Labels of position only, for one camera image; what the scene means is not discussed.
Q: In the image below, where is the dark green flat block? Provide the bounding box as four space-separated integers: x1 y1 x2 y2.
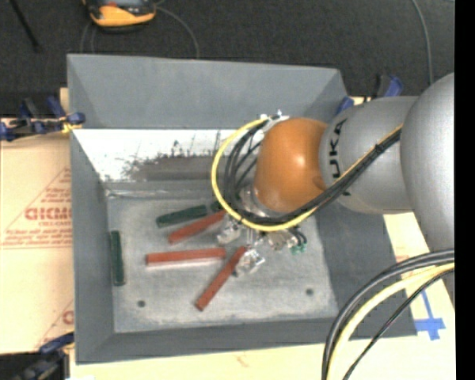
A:
109 230 127 287
155 201 224 230

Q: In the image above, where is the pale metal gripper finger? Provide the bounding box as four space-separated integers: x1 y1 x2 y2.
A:
216 218 245 245
233 246 268 279

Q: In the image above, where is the brown cardboard board red print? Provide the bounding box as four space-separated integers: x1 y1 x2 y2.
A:
0 120 77 356

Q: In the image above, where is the grey metal bin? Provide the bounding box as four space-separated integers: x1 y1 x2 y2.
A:
66 53 417 364

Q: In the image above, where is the red-brown flat block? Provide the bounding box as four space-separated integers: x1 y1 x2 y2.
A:
194 245 248 313
167 210 227 245
145 247 228 268

